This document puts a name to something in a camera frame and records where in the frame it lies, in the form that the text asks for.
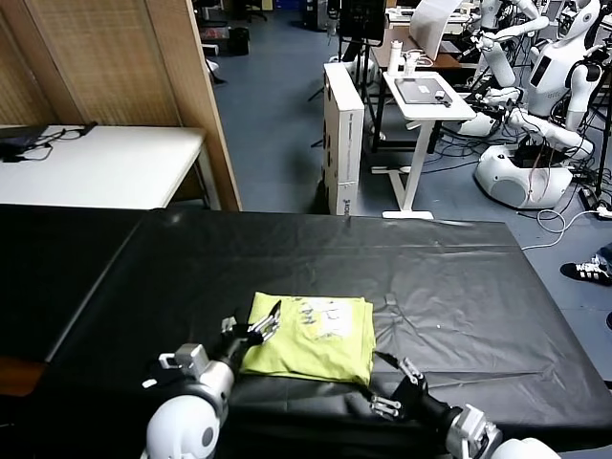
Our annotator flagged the black tripod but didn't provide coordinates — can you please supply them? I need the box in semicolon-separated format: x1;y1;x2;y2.
578;41;612;202

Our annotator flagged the grey laptop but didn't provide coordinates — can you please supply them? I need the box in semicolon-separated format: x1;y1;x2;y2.
396;78;451;105

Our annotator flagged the white adjustable side desk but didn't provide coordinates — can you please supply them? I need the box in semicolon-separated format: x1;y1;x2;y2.
372;71;478;221

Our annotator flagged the white curved panel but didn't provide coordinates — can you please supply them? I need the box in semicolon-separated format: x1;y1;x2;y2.
409;0;464;63

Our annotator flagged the white floor cable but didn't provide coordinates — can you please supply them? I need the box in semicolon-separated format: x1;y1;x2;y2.
520;205;601;252

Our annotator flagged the yellow-green t-shirt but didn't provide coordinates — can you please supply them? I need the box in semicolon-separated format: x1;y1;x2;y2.
238;291;378;387

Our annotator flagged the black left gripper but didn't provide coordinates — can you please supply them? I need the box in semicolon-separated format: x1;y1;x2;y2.
216;299;284;371

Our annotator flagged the tall white cardboard box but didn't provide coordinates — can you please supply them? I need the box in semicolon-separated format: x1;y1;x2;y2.
322;62;366;216

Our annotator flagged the black monitor on stand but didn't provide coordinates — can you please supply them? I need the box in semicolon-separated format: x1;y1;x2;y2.
337;0;388;65

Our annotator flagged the white rectangular table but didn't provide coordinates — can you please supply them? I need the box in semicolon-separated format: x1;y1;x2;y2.
0;124;224;210

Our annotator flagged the black pouch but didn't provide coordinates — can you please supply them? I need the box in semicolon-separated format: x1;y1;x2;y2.
0;136;42;153

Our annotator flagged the white humanoid robot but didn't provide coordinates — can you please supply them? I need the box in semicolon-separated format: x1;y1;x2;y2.
473;0;552;92
459;0;607;211

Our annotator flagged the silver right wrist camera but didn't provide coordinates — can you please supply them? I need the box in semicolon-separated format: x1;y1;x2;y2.
447;404;503;459

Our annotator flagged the black plastic table cover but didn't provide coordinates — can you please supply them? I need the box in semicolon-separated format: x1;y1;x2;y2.
28;209;612;455

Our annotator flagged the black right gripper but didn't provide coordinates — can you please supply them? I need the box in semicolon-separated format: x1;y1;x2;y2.
355;351;454;430

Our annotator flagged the black bin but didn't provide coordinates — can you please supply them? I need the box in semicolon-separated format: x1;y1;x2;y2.
229;27;251;56

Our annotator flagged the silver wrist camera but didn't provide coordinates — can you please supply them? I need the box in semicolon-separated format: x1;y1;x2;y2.
157;342;211;379
447;404;503;459

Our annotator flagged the white bottle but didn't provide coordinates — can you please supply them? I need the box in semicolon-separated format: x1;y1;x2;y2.
387;40;404;77

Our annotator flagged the black cable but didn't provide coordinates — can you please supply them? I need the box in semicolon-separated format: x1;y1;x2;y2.
23;121;99;162

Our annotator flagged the brown desk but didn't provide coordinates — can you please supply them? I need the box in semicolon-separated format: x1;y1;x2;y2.
369;26;484;73

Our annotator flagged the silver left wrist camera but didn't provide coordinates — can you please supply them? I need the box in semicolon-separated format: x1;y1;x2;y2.
157;342;211;379

